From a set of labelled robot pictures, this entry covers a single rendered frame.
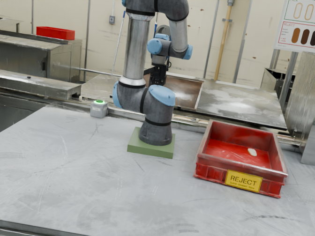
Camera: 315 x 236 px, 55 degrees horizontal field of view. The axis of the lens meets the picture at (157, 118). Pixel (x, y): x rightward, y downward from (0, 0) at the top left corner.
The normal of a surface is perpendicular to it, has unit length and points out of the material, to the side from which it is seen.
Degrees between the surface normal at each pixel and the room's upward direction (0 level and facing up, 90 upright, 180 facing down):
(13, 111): 90
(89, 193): 0
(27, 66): 90
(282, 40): 90
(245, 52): 90
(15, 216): 0
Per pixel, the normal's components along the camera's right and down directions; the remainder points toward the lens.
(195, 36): -0.21, 0.27
